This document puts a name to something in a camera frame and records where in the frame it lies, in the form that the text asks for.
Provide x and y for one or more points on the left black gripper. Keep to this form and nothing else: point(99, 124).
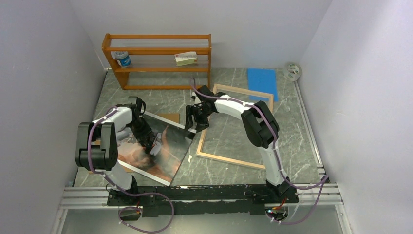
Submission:
point(147, 131)

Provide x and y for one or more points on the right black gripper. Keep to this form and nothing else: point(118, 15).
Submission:
point(190, 111)

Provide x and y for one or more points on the printed photo of people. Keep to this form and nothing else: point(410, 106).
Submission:
point(169, 148)

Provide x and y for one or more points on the wooden picture frame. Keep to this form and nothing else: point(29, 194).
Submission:
point(217, 87)

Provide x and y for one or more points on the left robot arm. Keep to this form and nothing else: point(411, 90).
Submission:
point(96, 148)

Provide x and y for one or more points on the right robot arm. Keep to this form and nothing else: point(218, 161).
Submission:
point(261, 129)

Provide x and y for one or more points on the brown cardboard backing board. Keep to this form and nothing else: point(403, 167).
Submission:
point(174, 117)

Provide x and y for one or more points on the small white green box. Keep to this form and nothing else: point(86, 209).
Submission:
point(186, 58)

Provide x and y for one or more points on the blue foam mat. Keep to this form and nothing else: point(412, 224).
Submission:
point(263, 80)

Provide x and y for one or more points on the orange wooden shelf rack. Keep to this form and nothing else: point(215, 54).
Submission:
point(156, 54)

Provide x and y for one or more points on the blue white small jar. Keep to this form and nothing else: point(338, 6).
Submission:
point(123, 58)

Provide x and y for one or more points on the clear tape roll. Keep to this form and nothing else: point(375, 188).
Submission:
point(292, 71)

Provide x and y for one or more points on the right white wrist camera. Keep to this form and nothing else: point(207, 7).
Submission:
point(194, 98)

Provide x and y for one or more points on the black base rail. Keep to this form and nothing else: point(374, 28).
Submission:
point(204, 199)

